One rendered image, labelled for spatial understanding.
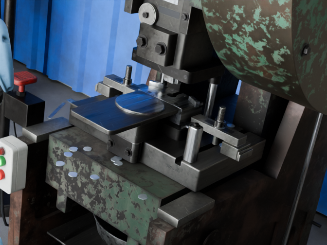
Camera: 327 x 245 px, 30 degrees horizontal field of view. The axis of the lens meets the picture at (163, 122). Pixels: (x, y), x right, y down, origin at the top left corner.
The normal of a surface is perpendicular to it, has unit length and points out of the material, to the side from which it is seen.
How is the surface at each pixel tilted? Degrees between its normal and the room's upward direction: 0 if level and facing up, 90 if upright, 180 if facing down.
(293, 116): 73
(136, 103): 0
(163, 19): 90
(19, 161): 90
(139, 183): 0
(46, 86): 0
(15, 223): 90
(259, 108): 90
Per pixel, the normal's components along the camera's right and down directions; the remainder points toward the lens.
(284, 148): -0.57, -0.04
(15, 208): -0.64, 0.22
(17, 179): 0.75, 0.37
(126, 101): 0.15, -0.90
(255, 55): -0.58, 0.76
